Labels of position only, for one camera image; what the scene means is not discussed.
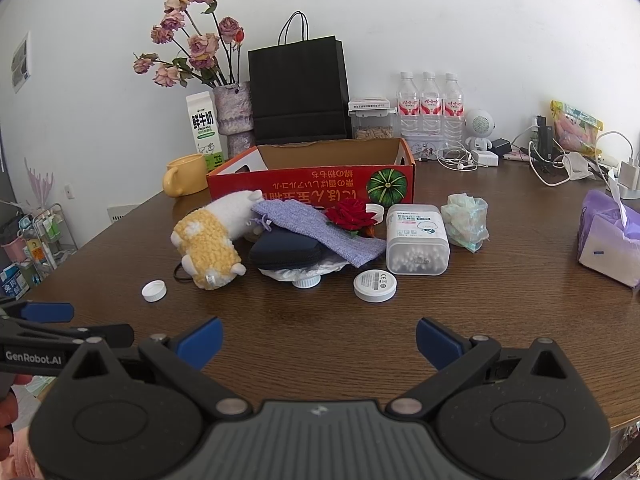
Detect small white bottle cap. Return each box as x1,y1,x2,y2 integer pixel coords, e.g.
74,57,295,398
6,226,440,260
141,280,167,304

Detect white round lidded jar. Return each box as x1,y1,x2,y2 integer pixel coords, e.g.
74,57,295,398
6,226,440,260
352,270,397,304

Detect white yellow plush toy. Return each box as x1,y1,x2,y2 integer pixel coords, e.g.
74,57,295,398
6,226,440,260
170,190,264,290

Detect cotton swab plastic box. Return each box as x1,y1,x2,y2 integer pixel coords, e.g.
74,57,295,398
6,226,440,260
386,204,450,276

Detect navy zipper case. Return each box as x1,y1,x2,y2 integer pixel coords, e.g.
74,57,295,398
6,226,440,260
248,230,322,270

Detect white pouch with screw cap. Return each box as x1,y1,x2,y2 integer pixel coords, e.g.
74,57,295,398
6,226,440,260
260,254,348,289

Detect pastel plastic bag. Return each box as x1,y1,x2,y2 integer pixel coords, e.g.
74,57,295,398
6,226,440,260
440,193,489,254

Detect red artificial rose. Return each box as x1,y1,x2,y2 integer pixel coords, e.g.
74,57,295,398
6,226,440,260
324,197,375,237

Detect purple fabric pouch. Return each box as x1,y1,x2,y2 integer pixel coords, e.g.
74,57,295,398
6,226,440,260
252,200,386,268

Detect person's left hand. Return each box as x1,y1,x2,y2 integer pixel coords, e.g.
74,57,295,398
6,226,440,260
0,388,18,460

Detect yellow ceramic mug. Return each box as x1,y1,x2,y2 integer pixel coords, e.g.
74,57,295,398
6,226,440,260
163,154,207,197

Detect red cardboard box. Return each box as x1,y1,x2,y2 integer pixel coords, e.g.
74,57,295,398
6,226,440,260
207,138,416,208

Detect white charger block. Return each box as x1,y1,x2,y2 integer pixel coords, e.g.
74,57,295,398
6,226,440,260
471,150,499,167

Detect purple tissue pack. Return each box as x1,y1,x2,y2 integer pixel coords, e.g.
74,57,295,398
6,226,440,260
577,190,639,290

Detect black charger plug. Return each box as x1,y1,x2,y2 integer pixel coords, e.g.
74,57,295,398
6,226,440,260
490,138,512,157

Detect white round robot figure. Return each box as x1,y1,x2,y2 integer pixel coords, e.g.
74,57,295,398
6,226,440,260
464,108,496,152

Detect right water bottle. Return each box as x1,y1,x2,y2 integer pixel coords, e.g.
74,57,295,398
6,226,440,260
442,73,464,148

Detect water bottle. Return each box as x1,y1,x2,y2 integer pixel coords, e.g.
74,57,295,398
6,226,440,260
442,73,464,148
397,72,421,144
420,72,442,148

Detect clear seed container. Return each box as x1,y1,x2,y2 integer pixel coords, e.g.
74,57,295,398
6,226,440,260
348,107,395,140

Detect white green milk carton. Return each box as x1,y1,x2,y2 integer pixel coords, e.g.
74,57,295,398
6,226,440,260
186,91,224,171

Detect middle water bottle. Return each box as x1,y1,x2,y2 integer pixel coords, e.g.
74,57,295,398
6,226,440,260
420,72,442,148

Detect purple textured vase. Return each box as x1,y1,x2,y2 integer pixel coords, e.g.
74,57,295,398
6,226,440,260
214,82,255,158

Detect left water bottle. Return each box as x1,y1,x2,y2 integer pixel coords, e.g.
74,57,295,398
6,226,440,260
397,72,421,144

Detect colorful snack packet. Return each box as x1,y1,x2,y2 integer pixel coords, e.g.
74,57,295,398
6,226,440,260
550,100,604,156

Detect white box on container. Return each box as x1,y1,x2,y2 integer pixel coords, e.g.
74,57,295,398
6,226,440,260
348,98,390,113

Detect black paper bag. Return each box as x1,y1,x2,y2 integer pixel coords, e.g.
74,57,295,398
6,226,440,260
248,11,352,145

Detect dried pink rose bouquet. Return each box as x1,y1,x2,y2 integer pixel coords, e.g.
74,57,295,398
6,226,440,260
132,0,245,89

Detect wire rack with boxes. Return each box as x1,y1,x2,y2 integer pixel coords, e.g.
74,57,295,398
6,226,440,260
1,203,78,298

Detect white wired earphones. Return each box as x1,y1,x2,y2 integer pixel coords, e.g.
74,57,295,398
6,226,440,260
436,142,478,172

